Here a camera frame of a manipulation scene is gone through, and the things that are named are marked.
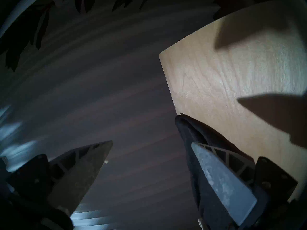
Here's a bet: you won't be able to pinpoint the black drawstring pants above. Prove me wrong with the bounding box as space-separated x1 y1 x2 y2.
175 113 256 230

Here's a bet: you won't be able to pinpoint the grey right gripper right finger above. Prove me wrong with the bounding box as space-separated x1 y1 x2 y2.
191 142 298 227

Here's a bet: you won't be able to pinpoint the brown pleated curtain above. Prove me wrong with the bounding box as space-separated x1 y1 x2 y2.
0 0 221 230

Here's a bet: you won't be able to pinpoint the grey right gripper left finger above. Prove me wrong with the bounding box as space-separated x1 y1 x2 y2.
5 140 113 216

